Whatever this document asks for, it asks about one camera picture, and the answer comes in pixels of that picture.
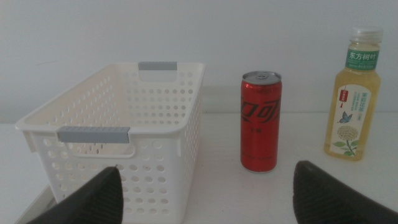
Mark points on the white perforated plastic basket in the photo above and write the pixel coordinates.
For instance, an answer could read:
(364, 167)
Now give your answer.
(102, 174)

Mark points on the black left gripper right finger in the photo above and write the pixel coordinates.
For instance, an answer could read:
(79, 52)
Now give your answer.
(326, 199)

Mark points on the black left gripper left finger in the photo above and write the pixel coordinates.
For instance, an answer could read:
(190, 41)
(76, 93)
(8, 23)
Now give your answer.
(93, 202)

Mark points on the yellow tea bottle green label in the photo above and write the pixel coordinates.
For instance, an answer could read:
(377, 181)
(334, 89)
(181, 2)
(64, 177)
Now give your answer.
(354, 102)

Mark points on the red cola can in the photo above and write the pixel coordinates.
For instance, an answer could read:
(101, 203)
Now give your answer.
(260, 124)

